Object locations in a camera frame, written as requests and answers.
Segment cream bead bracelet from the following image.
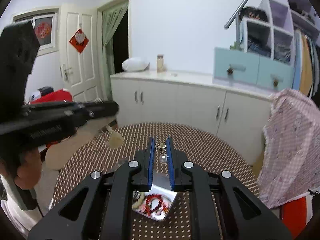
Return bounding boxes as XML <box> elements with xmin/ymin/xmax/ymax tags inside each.
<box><xmin>132</xmin><ymin>192</ymin><xmax>146</xmax><ymax>210</ymax></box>

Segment dark red bead bracelet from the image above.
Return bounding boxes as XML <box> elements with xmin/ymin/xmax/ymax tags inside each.
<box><xmin>145</xmin><ymin>194</ymin><xmax>172</xmax><ymax>217</ymax></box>

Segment small silver earrings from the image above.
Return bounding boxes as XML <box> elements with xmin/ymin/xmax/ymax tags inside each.
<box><xmin>155</xmin><ymin>143</ymin><xmax>167</xmax><ymax>153</ymax></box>

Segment dark metal jewelry box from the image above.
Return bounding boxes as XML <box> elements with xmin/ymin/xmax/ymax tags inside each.
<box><xmin>132</xmin><ymin>173</ymin><xmax>177</xmax><ymax>222</ymax></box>

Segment person left hand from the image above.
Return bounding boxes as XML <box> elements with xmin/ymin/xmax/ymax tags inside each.
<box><xmin>1</xmin><ymin>148</ymin><xmax>42</xmax><ymax>190</ymax></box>

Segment red cat chair cover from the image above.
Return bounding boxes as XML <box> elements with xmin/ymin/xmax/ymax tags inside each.
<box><xmin>28</xmin><ymin>88</ymin><xmax>73</xmax><ymax>151</ymax></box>

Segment white panel door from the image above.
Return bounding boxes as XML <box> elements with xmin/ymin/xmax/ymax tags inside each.
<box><xmin>59</xmin><ymin>4</ymin><xmax>103</xmax><ymax>102</ymax></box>

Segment brown polka dot tablecloth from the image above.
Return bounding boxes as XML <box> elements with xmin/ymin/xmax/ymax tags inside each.
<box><xmin>53</xmin><ymin>122</ymin><xmax>259</xmax><ymax>239</ymax></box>

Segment white plastic bag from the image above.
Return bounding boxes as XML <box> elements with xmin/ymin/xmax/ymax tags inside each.
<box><xmin>121</xmin><ymin>57</ymin><xmax>150</xmax><ymax>72</ymax></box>

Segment red diamond door decoration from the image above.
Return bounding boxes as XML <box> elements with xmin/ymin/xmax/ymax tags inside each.
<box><xmin>69</xmin><ymin>29</ymin><xmax>89</xmax><ymax>54</ymax></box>

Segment red white storage box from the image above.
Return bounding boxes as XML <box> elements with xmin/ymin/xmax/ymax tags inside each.
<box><xmin>280</xmin><ymin>195</ymin><xmax>315</xmax><ymax>239</ymax></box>

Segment pink bear patterned cloth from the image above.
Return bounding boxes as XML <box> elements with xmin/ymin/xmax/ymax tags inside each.
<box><xmin>257</xmin><ymin>89</ymin><xmax>319</xmax><ymax>209</ymax></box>

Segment beige jar with lid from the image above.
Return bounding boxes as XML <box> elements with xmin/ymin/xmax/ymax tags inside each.
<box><xmin>157</xmin><ymin>54</ymin><xmax>165</xmax><ymax>73</ymax></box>

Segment green door curtain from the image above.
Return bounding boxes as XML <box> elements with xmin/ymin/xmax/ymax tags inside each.
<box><xmin>102</xmin><ymin>1</ymin><xmax>129</xmax><ymax>100</ymax></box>

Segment window with red paper cuts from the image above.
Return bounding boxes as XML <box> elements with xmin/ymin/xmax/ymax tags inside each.
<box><xmin>11</xmin><ymin>7</ymin><xmax>60</xmax><ymax>56</ymax></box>

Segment white low sideboard cabinet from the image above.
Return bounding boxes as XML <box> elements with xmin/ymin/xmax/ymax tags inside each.
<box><xmin>111</xmin><ymin>71</ymin><xmax>271</xmax><ymax>165</ymax></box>

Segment teal two drawer unit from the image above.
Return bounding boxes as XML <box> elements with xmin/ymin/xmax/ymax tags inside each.
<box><xmin>214</xmin><ymin>48</ymin><xmax>294</xmax><ymax>91</ymax></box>

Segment hanging clothes row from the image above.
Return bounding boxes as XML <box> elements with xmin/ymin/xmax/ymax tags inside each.
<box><xmin>292</xmin><ymin>29</ymin><xmax>319</xmax><ymax>99</ymax></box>

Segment grey metal handrail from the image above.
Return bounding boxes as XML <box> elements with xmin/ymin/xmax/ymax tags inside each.
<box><xmin>224</xmin><ymin>0</ymin><xmax>249</xmax><ymax>50</ymax></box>

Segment lilac stair shelf unit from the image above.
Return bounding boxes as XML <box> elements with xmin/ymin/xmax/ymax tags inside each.
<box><xmin>240</xmin><ymin>0</ymin><xmax>319</xmax><ymax>66</ymax></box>

